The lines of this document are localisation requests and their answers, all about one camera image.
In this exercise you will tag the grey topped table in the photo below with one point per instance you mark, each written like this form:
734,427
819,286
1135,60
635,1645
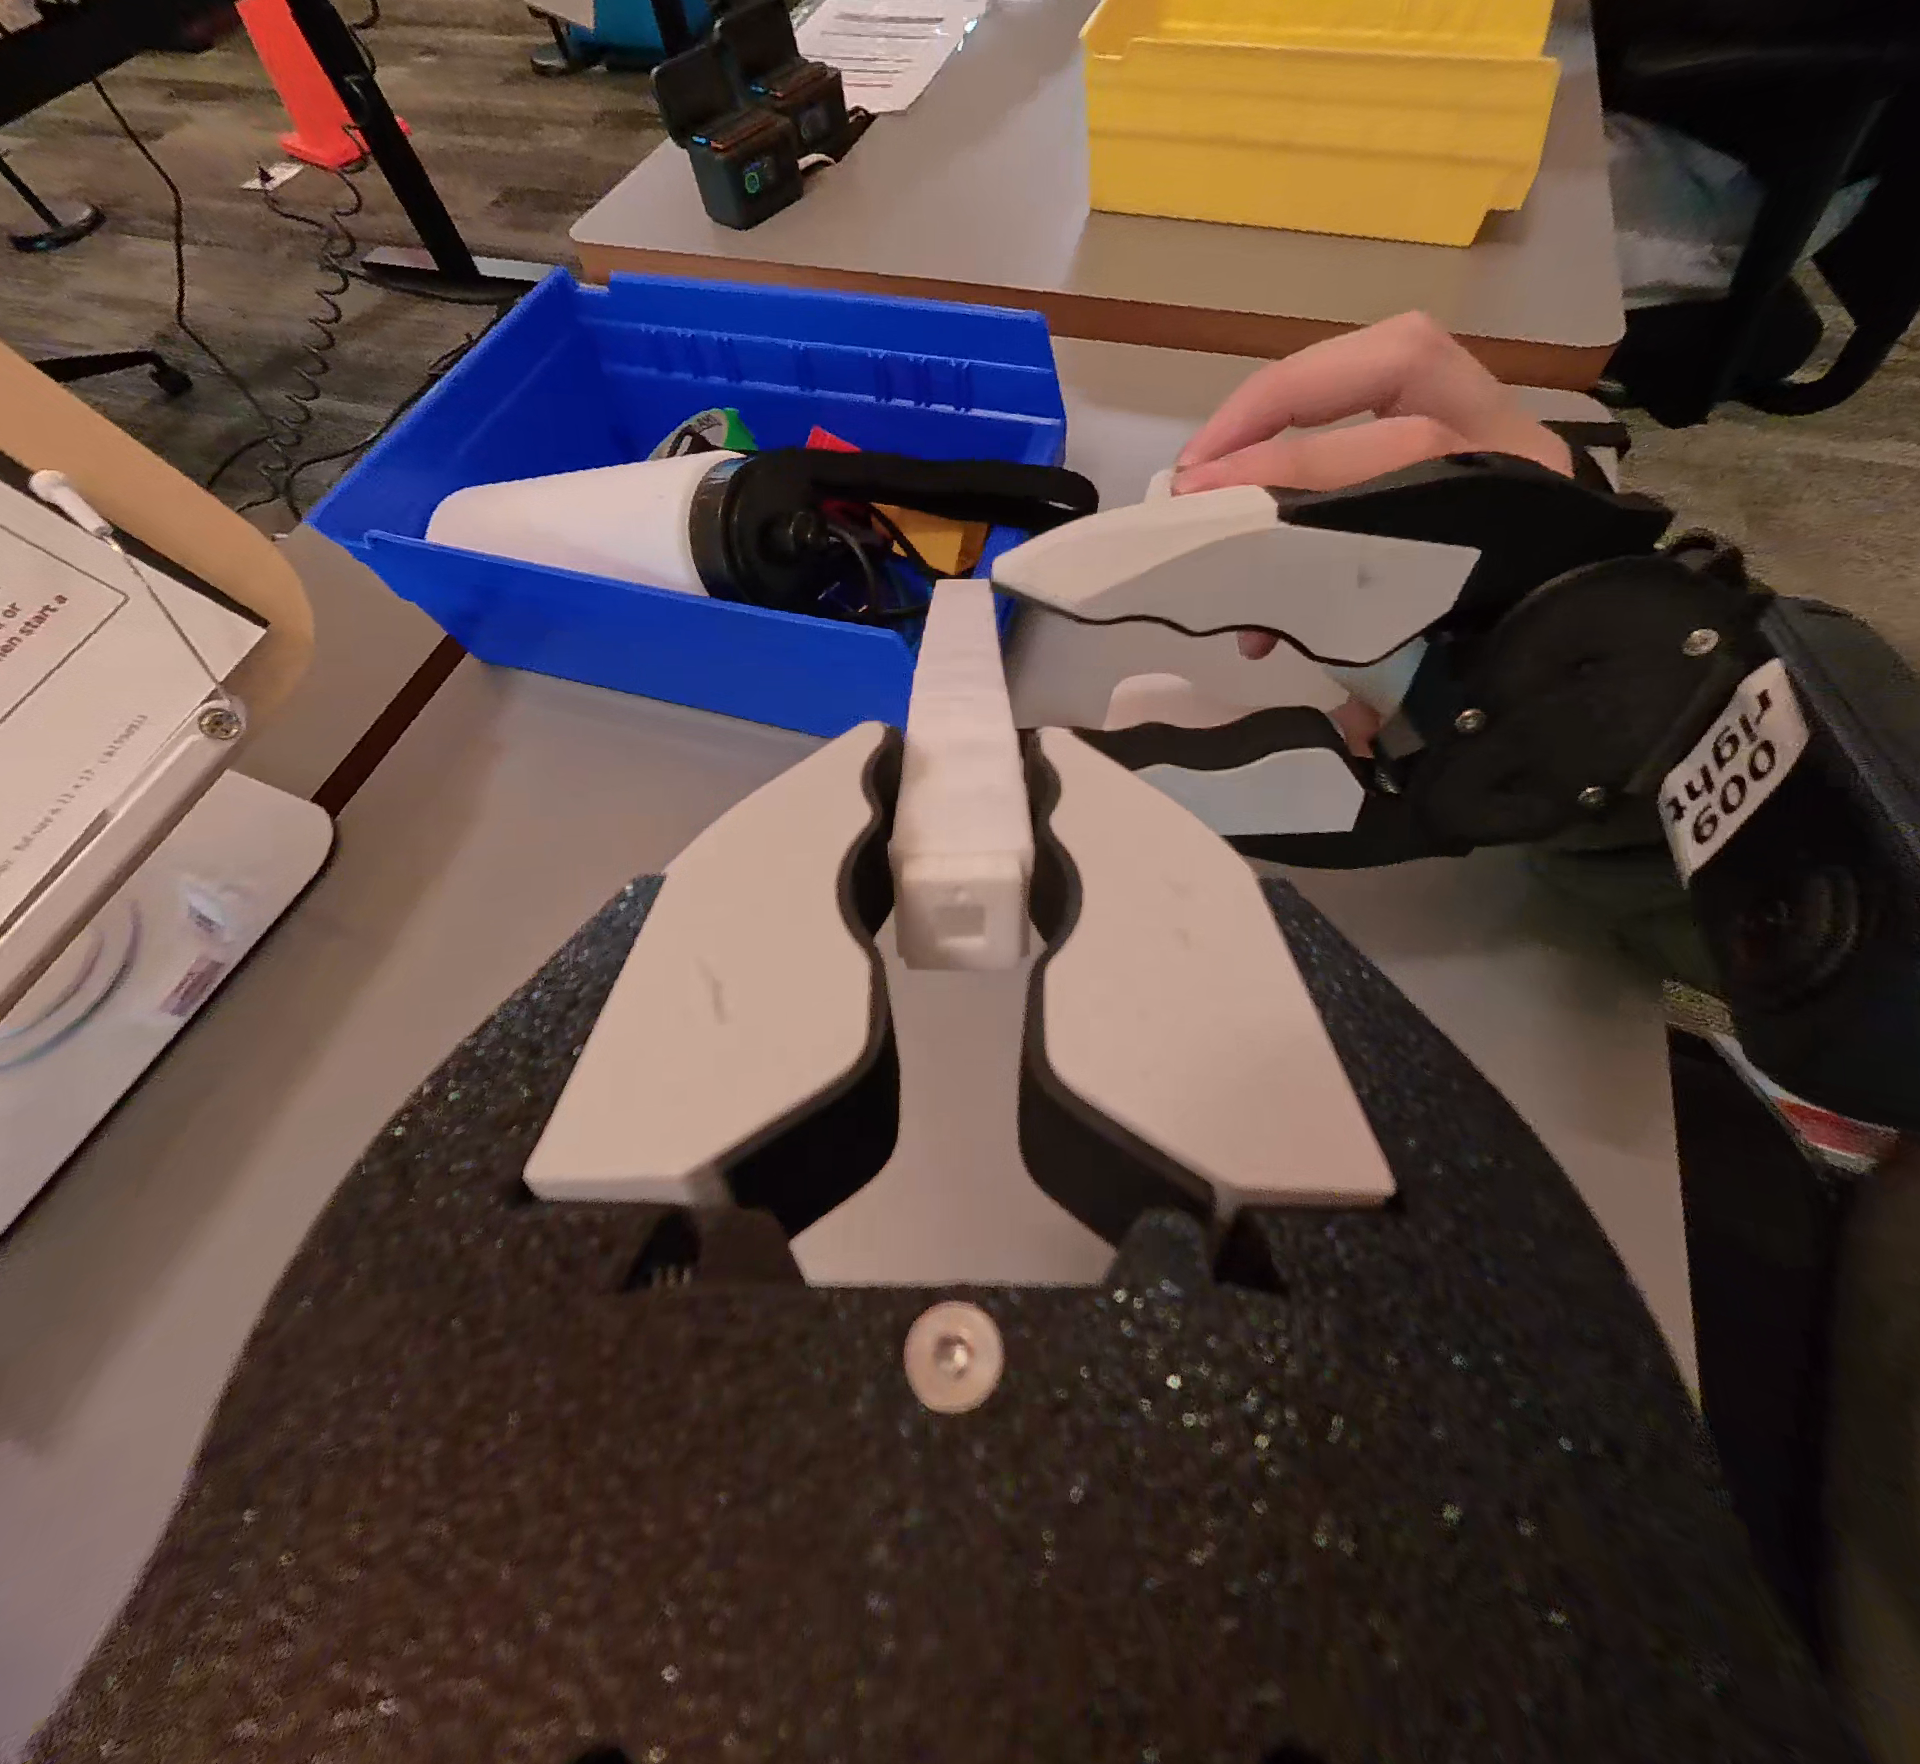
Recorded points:
972,217

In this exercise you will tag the red plastic piece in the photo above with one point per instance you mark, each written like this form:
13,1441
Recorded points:
832,442

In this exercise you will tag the black office chair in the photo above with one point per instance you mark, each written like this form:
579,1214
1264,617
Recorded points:
1799,217

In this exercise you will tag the black battery charging case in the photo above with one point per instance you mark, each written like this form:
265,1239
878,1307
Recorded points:
744,182
818,107

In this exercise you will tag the printed paper sheet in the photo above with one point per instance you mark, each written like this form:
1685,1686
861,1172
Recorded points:
883,46

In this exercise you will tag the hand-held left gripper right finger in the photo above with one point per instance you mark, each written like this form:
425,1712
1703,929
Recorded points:
1200,1016

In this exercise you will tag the person's right hand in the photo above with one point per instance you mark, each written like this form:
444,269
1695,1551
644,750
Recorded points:
1377,400

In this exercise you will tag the white bottle black cap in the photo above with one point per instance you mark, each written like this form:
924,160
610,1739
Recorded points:
567,518

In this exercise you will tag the yellow plastic bin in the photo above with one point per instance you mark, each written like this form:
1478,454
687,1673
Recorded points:
1306,144

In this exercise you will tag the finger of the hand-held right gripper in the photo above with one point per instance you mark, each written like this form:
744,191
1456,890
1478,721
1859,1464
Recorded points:
1273,797
1246,567

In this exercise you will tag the blue plastic bin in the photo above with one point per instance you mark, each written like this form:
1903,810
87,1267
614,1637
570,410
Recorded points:
599,640

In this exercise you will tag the instruction board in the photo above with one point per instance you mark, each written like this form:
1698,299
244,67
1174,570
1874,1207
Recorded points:
91,622

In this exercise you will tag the orange block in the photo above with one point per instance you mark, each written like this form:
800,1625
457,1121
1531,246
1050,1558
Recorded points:
929,536

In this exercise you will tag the red white printed packet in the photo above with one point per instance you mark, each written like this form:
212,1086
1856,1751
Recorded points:
1799,1112

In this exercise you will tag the long white plastic box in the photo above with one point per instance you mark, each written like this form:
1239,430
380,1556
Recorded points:
962,805

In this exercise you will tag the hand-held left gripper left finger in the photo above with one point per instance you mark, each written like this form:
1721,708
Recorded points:
707,999

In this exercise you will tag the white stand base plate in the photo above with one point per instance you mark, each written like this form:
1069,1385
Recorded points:
225,894

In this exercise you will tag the orange traffic cone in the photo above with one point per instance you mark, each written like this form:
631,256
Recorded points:
301,67

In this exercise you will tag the small green white container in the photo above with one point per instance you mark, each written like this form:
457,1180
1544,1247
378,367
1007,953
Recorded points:
707,432

